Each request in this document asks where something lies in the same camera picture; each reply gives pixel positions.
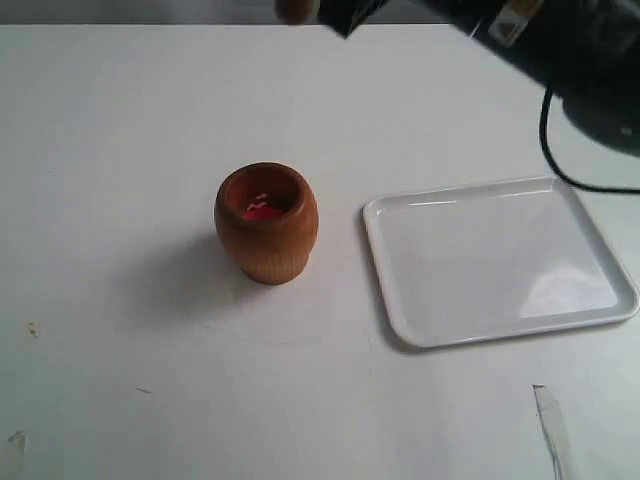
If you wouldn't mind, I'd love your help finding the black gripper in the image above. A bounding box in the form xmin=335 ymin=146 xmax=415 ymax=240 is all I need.
xmin=317 ymin=1 xmax=480 ymax=38

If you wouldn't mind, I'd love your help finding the wooden mortar cup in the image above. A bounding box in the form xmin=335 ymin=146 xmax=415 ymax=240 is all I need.
xmin=213 ymin=162 xmax=319 ymax=285

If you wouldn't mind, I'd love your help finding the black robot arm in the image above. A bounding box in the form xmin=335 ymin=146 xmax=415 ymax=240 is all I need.
xmin=422 ymin=0 xmax=639 ymax=155

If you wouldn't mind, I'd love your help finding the brown wooden pestle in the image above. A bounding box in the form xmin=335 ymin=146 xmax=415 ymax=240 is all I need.
xmin=275 ymin=0 xmax=314 ymax=25

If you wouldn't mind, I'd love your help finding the clear tape strip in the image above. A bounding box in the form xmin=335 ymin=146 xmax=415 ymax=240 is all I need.
xmin=533 ymin=385 xmax=576 ymax=480

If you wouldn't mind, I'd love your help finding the red object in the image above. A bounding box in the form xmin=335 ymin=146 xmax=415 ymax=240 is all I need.
xmin=242 ymin=193 xmax=285 ymax=221

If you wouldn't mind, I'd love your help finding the white rectangular tray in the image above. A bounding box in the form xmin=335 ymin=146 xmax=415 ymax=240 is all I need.
xmin=362 ymin=178 xmax=639 ymax=349

